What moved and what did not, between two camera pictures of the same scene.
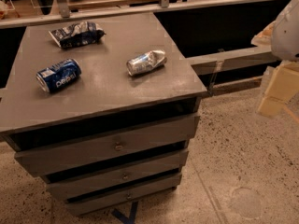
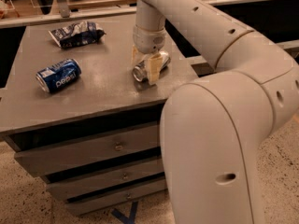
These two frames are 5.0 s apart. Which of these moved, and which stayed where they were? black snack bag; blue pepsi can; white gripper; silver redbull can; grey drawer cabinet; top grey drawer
Moved: silver redbull can; white gripper
Stayed: grey drawer cabinet; top grey drawer; blue pepsi can; black snack bag
